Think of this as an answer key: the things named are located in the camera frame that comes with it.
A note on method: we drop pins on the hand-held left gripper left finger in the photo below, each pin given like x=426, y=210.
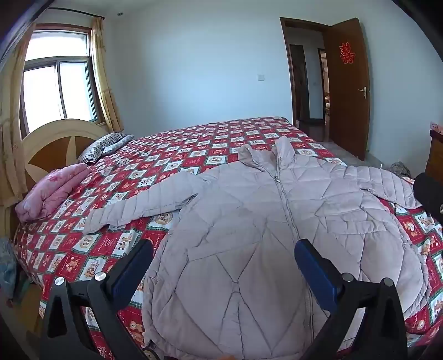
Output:
x=133, y=268

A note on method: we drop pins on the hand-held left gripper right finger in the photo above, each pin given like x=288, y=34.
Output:
x=316, y=273

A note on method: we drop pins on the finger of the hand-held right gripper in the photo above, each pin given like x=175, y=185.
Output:
x=429, y=195

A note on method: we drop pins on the pale pink quilted jacket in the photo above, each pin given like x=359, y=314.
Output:
x=242, y=242

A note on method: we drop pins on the grey cloth heap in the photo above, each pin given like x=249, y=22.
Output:
x=399, y=169

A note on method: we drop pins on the wooden cabinet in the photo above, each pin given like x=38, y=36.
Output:
x=436, y=152

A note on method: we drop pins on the folded pink quilt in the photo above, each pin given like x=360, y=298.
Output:
x=52, y=190

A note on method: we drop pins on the red printed patchwork bedspread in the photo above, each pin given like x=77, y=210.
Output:
x=155, y=149

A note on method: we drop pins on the brown wooden door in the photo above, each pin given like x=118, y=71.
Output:
x=346, y=104

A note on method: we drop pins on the striped pillow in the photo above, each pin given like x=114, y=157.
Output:
x=100, y=147

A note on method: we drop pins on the pale blue cloth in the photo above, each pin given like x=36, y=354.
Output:
x=7, y=266

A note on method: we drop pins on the cream and brown wooden headboard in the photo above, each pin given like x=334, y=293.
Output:
x=52, y=145

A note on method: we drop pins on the red paper door decoration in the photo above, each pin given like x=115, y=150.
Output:
x=348, y=53

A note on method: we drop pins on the yellow floral curtain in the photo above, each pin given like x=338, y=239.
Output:
x=105, y=86
x=10, y=138

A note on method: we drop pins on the window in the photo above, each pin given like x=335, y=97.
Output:
x=59, y=83

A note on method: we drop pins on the dark curtain rod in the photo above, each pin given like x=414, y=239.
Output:
x=79, y=12

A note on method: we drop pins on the brown wooden door frame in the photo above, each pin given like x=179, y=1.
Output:
x=285, y=69

